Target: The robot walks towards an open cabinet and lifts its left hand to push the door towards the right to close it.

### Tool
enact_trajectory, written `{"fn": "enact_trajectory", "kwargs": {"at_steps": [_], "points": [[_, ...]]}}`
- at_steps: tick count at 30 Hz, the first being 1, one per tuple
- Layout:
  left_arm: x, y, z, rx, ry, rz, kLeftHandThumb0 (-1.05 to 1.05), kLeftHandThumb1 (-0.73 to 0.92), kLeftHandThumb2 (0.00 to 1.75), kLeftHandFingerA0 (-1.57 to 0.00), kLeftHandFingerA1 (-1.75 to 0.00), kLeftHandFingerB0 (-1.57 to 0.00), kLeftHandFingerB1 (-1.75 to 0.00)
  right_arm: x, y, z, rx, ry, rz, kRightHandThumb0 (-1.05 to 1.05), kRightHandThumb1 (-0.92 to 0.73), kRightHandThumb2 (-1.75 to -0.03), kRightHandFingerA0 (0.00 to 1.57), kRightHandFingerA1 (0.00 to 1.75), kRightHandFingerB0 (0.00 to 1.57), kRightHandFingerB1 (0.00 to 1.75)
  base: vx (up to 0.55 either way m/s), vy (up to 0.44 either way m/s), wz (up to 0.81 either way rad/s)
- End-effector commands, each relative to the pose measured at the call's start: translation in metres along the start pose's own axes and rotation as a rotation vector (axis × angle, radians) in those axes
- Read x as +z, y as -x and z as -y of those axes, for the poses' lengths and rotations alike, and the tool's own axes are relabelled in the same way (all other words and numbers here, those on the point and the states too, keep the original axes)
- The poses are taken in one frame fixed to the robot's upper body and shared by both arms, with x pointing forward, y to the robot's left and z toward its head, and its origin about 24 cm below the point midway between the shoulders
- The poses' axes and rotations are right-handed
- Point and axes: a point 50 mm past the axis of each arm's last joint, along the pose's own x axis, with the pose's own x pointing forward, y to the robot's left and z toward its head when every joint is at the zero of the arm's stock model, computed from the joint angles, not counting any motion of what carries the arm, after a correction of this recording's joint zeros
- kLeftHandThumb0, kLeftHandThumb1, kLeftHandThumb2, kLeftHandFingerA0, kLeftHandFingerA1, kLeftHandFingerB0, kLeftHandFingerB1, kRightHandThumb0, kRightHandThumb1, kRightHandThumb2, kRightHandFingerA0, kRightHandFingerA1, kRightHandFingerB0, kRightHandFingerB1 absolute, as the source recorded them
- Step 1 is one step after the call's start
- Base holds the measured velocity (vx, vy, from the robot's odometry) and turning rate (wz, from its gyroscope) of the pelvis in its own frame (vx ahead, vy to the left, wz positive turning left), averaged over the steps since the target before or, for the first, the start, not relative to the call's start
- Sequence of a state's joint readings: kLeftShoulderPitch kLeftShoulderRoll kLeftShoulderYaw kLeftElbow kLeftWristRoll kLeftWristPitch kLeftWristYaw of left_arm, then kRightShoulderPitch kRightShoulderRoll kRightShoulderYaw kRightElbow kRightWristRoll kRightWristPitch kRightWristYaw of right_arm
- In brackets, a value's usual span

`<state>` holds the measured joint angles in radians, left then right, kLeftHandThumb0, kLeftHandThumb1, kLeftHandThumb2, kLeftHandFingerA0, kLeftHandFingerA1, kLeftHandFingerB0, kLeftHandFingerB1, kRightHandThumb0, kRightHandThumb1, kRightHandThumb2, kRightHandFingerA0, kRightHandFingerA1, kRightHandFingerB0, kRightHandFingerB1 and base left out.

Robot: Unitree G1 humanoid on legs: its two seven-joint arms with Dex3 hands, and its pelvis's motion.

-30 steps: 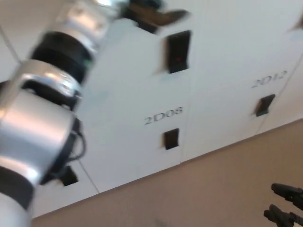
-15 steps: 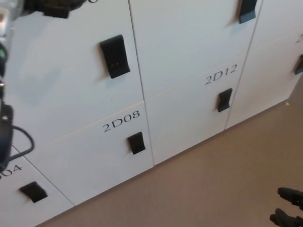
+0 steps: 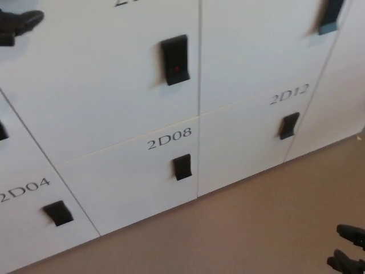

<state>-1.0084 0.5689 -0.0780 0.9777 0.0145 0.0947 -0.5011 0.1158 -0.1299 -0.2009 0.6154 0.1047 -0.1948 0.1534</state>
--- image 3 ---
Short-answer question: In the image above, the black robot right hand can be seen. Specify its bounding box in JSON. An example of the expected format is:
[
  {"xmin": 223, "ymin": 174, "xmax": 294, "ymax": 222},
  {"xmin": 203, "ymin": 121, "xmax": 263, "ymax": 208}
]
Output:
[{"xmin": 327, "ymin": 224, "xmax": 365, "ymax": 274}]

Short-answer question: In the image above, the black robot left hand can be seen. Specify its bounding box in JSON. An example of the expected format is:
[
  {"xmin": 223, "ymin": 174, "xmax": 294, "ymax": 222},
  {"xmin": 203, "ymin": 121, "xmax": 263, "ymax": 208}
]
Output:
[{"xmin": 0, "ymin": 8, "xmax": 45, "ymax": 47}]

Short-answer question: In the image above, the white locker door 2D07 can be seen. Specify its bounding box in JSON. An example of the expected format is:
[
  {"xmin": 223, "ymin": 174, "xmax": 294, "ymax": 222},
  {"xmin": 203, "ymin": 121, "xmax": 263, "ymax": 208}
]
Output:
[{"xmin": 0, "ymin": 0, "xmax": 201, "ymax": 167}]

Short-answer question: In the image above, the white locker door 2D11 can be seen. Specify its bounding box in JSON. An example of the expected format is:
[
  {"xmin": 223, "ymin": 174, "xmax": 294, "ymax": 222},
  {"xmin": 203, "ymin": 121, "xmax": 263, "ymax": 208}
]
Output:
[{"xmin": 199, "ymin": 0, "xmax": 353, "ymax": 116}]

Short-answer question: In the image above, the black lock handle on 2D03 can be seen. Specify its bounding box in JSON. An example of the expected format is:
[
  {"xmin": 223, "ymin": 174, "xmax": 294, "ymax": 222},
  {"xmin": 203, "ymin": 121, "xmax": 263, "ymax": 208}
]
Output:
[{"xmin": 0, "ymin": 120, "xmax": 10, "ymax": 142}]

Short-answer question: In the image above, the black lock handle on 2D12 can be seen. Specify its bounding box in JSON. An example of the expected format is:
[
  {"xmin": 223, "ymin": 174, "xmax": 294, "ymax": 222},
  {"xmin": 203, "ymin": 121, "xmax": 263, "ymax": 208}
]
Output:
[{"xmin": 278, "ymin": 111, "xmax": 301, "ymax": 140}]

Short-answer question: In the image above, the black lock handle on 2D04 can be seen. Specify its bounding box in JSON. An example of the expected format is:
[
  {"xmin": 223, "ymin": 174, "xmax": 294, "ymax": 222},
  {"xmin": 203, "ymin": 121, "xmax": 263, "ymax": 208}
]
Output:
[{"xmin": 42, "ymin": 200, "xmax": 75, "ymax": 227}]

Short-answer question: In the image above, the black lock handle on 2D08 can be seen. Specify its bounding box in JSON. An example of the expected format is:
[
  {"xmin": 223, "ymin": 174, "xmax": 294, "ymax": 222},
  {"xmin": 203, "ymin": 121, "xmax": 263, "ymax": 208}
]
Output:
[{"xmin": 172, "ymin": 154, "xmax": 193, "ymax": 182}]

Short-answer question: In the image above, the black lock handle on 2D11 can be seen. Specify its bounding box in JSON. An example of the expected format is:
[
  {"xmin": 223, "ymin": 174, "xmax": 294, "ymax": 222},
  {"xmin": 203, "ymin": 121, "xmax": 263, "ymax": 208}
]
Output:
[{"xmin": 317, "ymin": 0, "xmax": 346, "ymax": 36}]

